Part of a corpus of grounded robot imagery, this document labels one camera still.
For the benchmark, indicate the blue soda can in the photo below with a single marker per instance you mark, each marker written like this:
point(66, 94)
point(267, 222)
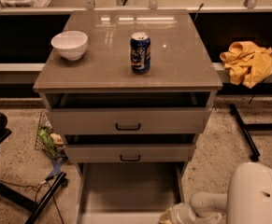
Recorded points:
point(140, 52)

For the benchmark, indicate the black stand leg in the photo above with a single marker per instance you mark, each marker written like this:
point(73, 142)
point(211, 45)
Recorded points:
point(34, 206)
point(247, 128)

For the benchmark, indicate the grey bottom drawer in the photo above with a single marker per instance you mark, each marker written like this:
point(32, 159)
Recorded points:
point(127, 193)

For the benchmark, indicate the grey drawer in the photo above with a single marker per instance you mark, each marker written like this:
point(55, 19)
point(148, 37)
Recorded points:
point(69, 121)
point(127, 193)
point(130, 148)

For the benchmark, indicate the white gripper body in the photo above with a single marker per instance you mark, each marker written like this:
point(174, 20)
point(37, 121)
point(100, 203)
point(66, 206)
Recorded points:
point(177, 216)

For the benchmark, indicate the white ceramic bowl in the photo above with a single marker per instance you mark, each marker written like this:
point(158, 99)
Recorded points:
point(70, 44)

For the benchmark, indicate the black stand leg left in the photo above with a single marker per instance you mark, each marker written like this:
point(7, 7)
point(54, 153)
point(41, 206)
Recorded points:
point(34, 206)

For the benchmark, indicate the grey drawer cabinet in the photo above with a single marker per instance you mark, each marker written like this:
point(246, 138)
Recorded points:
point(181, 73)

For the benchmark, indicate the grey top drawer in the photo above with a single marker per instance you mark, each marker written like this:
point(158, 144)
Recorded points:
point(69, 121)

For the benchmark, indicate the yellow cloth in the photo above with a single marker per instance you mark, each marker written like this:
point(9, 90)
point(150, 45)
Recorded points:
point(248, 64)

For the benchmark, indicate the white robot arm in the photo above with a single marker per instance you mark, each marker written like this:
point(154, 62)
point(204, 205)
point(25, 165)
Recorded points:
point(247, 201)

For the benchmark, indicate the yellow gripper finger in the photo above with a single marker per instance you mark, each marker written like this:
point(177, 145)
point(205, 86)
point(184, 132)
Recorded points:
point(165, 220)

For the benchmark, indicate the grey middle drawer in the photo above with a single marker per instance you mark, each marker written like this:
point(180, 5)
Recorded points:
point(130, 148)

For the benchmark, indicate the wire basket with items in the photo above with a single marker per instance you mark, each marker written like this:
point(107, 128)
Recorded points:
point(44, 140)

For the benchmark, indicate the black stand leg right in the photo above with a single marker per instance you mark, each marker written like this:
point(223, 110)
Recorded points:
point(247, 128)

